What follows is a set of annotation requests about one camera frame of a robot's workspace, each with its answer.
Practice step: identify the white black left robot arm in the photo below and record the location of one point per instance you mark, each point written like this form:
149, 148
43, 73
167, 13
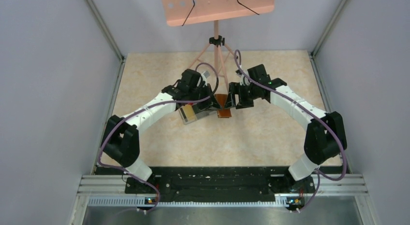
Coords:
121, 140

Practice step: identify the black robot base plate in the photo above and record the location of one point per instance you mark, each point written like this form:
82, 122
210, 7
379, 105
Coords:
222, 185

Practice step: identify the clear acrylic card box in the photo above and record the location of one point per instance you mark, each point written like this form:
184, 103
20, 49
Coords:
199, 115

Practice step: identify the aluminium frame rail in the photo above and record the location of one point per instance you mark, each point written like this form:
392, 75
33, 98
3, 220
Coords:
108, 191

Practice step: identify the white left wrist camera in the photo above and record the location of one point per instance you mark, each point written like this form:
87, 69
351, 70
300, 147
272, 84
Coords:
205, 74

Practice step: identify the yellow card in box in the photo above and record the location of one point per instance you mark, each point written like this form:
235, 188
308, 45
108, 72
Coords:
189, 113

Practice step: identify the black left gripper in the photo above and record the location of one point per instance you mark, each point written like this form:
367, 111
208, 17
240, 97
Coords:
211, 102

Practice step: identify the brown leather card holder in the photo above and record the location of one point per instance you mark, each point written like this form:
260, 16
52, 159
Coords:
223, 113

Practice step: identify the pink music stand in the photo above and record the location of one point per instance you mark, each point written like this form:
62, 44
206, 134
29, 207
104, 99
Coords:
188, 12

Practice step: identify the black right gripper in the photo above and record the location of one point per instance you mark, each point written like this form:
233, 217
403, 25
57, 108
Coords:
236, 88

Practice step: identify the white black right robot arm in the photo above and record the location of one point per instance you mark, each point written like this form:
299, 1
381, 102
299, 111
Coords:
325, 135

